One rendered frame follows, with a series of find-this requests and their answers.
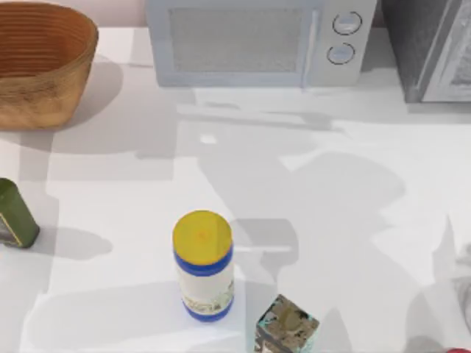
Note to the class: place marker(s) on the teal patterned square box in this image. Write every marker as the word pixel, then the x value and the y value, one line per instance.
pixel 285 327

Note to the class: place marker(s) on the microwave knob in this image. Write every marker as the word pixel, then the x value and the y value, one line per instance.
pixel 341 53
pixel 347 23

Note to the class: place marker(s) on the green bottle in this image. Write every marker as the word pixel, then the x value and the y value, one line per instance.
pixel 14 217

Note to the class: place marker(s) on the yellow-lidded blue white can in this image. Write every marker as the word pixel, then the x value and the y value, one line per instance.
pixel 204 272

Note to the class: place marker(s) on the red object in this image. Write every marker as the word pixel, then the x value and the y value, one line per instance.
pixel 460 351

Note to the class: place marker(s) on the pale microwave oven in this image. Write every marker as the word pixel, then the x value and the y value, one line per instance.
pixel 235 44

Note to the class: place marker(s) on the brown wooden basket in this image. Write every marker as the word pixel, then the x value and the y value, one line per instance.
pixel 40 70

